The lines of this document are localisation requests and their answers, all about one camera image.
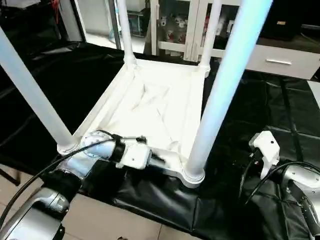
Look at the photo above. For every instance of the white drawer unit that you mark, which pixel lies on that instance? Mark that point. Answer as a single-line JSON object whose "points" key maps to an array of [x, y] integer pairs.
{"points": [[280, 62]]}

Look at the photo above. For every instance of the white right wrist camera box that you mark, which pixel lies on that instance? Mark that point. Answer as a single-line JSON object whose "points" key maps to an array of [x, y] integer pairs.
{"points": [[265, 147]]}

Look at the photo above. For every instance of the black speaker box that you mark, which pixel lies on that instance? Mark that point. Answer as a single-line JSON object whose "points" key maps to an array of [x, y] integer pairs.
{"points": [[282, 20]]}

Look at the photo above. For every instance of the black metal table leg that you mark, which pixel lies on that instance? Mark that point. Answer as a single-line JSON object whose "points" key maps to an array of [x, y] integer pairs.
{"points": [[9, 178]]}

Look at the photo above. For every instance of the white glass door cabinet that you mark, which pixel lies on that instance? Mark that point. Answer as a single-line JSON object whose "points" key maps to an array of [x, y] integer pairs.
{"points": [[175, 45]]}

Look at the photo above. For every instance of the white plastic table top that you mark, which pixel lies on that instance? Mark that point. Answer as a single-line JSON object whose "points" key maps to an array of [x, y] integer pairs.
{"points": [[160, 105]]}

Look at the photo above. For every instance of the black table mat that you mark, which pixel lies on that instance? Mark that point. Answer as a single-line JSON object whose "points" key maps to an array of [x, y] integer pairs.
{"points": [[60, 85]]}

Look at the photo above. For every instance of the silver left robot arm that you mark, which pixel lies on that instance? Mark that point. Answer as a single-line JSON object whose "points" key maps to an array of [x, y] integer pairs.
{"points": [[65, 170]]}

